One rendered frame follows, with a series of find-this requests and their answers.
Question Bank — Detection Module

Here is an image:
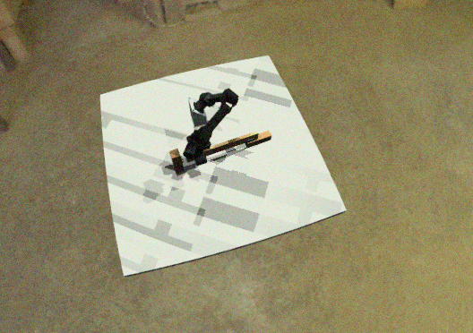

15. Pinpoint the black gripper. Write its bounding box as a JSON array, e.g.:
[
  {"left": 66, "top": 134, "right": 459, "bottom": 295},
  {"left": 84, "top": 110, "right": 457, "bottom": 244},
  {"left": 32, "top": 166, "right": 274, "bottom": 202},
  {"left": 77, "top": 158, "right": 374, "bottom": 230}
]
[{"left": 186, "top": 135, "right": 207, "bottom": 166}]

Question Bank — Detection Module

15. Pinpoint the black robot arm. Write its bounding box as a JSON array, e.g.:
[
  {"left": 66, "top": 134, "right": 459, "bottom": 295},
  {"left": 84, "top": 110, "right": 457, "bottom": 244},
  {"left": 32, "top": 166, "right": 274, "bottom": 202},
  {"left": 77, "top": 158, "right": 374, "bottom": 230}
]
[{"left": 183, "top": 89, "right": 239, "bottom": 158}]

